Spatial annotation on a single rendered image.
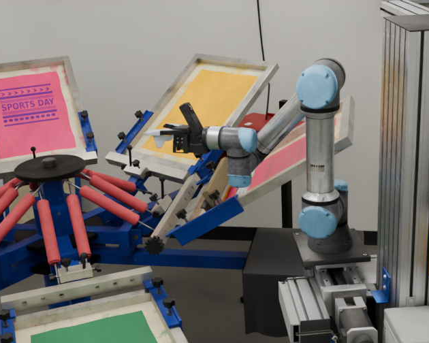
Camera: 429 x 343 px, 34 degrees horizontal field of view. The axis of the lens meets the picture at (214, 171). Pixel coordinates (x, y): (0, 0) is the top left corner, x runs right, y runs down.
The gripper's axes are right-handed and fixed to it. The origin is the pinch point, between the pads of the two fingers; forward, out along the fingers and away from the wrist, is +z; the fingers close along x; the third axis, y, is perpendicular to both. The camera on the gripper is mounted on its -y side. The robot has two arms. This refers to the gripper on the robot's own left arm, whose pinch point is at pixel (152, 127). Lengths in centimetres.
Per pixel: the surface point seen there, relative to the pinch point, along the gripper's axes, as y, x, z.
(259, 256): 65, 64, -17
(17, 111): 18, 122, 146
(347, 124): 5, 54, -54
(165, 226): 47, 38, 15
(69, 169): 29, 48, 65
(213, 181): 31, 54, 0
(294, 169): 20, 39, -38
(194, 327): 148, 153, 53
